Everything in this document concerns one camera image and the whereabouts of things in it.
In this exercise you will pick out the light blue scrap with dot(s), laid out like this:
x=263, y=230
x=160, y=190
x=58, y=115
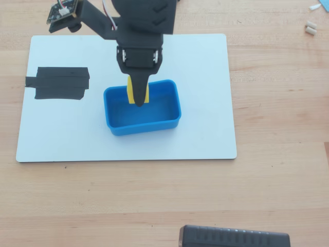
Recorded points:
x=325, y=3

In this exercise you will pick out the short beige wooden dowel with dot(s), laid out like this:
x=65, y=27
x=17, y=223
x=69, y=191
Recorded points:
x=311, y=31
x=311, y=24

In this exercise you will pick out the blue rectangular plastic bin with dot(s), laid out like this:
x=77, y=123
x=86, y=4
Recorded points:
x=144, y=115

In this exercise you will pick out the yellow cube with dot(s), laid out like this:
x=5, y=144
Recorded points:
x=130, y=92

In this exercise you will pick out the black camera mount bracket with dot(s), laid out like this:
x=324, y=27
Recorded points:
x=95, y=18

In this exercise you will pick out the small white scrap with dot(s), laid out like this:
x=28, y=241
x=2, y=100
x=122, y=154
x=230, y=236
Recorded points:
x=314, y=7

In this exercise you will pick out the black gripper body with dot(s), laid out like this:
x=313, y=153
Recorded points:
x=139, y=59

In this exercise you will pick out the black ribbed electronic box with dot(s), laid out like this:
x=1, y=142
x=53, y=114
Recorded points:
x=231, y=236

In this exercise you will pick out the white rectangular board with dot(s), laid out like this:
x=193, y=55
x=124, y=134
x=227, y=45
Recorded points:
x=192, y=103

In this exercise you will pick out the black tape patch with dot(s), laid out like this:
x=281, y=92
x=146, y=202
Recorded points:
x=61, y=82

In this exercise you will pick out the green camera circuit board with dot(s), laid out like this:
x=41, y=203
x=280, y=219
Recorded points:
x=63, y=10

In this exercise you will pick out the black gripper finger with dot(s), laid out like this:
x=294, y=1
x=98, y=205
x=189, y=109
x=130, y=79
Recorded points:
x=139, y=90

